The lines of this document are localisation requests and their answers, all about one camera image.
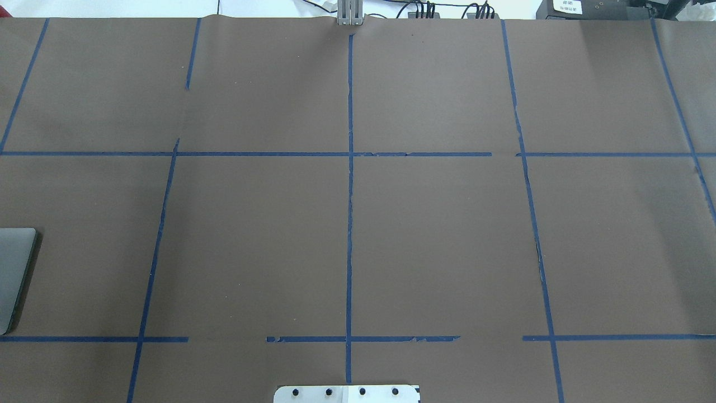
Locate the grey closed laptop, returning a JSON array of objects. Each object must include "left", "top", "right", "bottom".
[{"left": 1, "top": 227, "right": 37, "bottom": 335}]

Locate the brown paper table cover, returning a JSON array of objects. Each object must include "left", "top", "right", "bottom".
[{"left": 2, "top": 16, "right": 714, "bottom": 402}]

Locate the black box device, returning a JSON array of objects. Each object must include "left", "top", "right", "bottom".
[{"left": 535, "top": 1, "right": 652, "bottom": 21}]

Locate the aluminium frame post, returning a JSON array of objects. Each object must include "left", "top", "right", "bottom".
[{"left": 337, "top": 0, "right": 365, "bottom": 26}]

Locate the white pedestal column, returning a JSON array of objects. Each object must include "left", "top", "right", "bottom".
[{"left": 273, "top": 385, "right": 421, "bottom": 402}]

